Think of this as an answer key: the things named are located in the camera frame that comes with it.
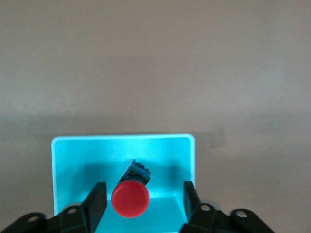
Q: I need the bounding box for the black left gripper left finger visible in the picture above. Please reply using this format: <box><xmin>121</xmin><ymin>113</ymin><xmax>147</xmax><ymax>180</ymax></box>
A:
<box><xmin>0</xmin><ymin>181</ymin><xmax>108</xmax><ymax>233</ymax></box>

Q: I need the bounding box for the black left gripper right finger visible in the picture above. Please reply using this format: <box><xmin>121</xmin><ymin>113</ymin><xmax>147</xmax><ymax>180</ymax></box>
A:
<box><xmin>179</xmin><ymin>180</ymin><xmax>276</xmax><ymax>233</ymax></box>

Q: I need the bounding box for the cyan plastic box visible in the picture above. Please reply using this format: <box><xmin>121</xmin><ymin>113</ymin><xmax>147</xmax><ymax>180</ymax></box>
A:
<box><xmin>51</xmin><ymin>133</ymin><xmax>196</xmax><ymax>233</ymax></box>

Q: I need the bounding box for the red mushroom push button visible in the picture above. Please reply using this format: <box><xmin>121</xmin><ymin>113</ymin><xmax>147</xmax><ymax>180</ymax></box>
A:
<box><xmin>111</xmin><ymin>158</ymin><xmax>153</xmax><ymax>218</ymax></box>

